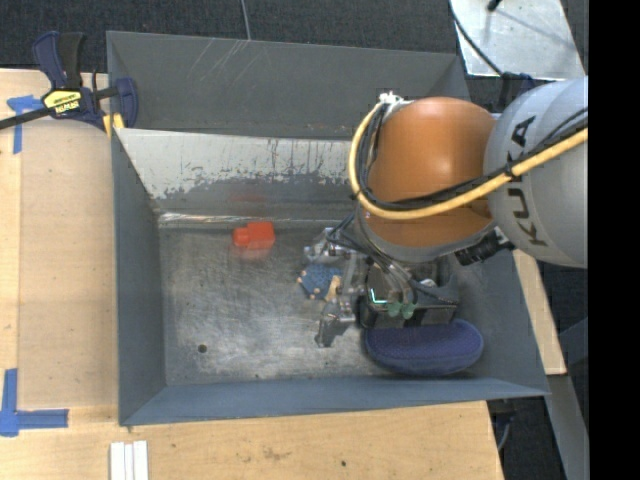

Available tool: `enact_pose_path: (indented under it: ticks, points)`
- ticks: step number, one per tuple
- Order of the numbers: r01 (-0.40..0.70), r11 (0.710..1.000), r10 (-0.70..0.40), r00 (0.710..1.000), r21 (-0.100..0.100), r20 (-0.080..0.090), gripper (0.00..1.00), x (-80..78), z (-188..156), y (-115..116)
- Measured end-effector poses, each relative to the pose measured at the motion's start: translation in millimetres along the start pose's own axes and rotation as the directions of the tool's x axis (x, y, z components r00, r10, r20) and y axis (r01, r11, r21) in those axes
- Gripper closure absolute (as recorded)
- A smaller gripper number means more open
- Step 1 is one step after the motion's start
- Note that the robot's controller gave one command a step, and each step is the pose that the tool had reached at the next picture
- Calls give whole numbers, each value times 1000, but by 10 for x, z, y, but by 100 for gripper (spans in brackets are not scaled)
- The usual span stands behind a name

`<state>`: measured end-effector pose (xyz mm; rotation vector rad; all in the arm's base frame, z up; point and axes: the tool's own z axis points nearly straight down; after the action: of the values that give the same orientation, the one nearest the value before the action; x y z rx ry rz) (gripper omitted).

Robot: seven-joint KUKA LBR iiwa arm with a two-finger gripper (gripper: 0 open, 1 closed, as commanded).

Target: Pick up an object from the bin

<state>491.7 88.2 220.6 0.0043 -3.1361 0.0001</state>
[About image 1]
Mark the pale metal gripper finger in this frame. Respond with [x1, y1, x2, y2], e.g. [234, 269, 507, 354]
[302, 239, 353, 270]
[313, 299, 358, 349]

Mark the blue toy with orange dots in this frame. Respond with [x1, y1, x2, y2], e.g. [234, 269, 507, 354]
[296, 262, 346, 302]

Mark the dark blue oval sponge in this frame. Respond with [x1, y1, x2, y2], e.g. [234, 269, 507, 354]
[361, 317, 485, 377]

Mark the red plastic block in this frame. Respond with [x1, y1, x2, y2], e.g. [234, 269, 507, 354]
[231, 220, 277, 251]

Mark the grey metal bin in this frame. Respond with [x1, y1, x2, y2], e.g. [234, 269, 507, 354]
[104, 30, 552, 427]

